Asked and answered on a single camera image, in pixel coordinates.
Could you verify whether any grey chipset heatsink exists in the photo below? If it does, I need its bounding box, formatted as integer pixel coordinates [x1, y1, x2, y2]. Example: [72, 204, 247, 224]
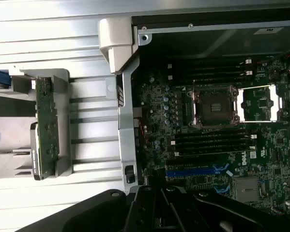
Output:
[233, 177, 262, 204]

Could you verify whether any blue expansion slot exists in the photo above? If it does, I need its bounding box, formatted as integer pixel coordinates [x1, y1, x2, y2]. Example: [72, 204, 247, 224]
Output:
[166, 163, 229, 176]

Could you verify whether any black open PC case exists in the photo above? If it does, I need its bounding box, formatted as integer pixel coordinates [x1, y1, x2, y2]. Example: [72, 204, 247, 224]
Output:
[97, 9, 290, 218]

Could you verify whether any green motherboard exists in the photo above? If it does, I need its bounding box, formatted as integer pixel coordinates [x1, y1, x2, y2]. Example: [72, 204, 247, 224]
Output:
[135, 58, 290, 216]

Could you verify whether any CPU socket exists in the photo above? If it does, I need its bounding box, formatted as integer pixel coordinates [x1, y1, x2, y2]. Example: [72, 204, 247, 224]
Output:
[192, 85, 240, 127]

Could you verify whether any grey parts rack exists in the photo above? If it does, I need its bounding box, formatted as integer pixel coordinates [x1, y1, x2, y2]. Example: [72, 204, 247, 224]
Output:
[0, 68, 71, 182]

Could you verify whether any metal socket cover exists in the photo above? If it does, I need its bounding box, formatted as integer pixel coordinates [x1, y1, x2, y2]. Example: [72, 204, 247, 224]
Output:
[236, 84, 284, 124]

